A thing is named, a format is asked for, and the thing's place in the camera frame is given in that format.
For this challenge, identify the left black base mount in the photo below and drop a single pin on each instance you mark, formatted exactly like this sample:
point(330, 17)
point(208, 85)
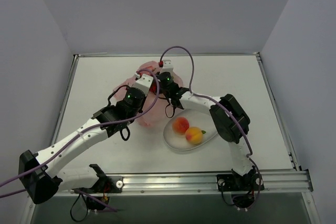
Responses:
point(108, 184)

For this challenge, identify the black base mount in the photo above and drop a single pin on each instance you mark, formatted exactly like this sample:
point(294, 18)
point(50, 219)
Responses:
point(108, 184)
point(231, 182)

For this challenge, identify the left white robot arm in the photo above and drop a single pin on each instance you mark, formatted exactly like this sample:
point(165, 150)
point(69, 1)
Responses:
point(43, 174)

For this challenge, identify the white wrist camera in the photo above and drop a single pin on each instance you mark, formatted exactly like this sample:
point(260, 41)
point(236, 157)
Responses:
point(166, 66)
point(143, 82)

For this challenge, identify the orange fake peach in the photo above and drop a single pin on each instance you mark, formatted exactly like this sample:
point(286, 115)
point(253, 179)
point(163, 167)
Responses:
point(194, 135)

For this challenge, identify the pink plastic bag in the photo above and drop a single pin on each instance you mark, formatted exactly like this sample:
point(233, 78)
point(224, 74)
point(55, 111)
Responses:
point(158, 112)

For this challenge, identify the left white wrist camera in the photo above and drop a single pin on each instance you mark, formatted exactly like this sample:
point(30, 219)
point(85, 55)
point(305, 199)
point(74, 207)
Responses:
point(143, 82)

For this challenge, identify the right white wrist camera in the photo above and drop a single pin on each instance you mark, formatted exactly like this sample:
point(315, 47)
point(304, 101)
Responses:
point(166, 66)

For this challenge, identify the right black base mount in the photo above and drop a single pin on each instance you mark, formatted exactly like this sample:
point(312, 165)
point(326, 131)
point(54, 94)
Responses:
point(231, 182)

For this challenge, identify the red green fake fruit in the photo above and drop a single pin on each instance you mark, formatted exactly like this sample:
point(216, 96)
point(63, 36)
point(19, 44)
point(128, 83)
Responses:
point(154, 88)

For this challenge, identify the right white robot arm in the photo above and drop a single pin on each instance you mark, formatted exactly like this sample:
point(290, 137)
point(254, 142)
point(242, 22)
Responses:
point(230, 119)

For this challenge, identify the aluminium front rail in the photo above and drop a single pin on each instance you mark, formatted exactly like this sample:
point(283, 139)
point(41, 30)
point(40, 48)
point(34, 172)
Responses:
point(204, 183)

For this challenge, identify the white oval plate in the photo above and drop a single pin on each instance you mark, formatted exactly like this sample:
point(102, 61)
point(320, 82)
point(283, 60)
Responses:
point(178, 142)

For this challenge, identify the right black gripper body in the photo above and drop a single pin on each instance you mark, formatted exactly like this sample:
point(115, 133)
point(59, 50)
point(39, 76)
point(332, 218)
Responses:
point(159, 77)

